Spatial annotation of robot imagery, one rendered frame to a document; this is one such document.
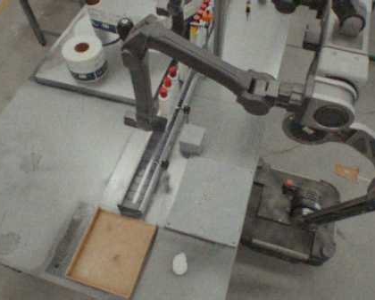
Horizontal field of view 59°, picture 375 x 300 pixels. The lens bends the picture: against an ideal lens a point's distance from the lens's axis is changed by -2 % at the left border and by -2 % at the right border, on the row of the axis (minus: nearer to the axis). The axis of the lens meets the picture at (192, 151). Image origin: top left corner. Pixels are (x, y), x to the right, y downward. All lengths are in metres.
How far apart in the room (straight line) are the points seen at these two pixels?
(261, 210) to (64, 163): 1.15
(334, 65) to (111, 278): 1.06
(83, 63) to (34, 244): 0.87
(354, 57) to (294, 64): 2.25
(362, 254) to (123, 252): 1.61
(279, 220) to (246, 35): 1.13
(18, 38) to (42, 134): 2.17
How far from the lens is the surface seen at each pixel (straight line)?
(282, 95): 0.95
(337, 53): 1.04
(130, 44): 0.96
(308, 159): 2.66
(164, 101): 1.49
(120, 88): 1.79
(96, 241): 1.45
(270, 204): 2.12
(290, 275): 2.29
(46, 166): 1.68
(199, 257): 1.38
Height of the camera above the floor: 2.16
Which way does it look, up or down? 58 degrees down
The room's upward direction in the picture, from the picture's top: 1 degrees counter-clockwise
